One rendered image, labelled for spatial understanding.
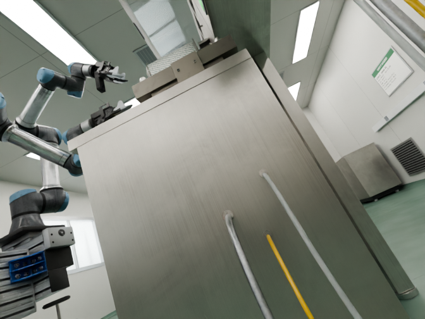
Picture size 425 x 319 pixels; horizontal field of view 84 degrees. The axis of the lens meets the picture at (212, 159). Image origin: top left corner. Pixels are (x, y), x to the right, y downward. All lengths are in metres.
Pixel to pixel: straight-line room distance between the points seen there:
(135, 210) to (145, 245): 0.10
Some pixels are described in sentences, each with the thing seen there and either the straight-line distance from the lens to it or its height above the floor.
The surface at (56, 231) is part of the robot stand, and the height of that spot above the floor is 0.75.
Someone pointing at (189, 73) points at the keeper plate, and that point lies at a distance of 0.86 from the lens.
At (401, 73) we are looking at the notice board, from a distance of 4.16.
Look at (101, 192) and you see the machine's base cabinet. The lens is 0.79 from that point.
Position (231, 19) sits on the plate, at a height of 1.14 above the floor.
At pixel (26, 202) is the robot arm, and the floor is 0.97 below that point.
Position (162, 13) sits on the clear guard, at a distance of 1.82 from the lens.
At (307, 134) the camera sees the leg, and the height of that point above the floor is 0.67.
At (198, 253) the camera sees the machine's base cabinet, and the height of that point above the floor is 0.41.
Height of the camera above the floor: 0.40
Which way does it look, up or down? 19 degrees up
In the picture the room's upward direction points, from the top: 24 degrees counter-clockwise
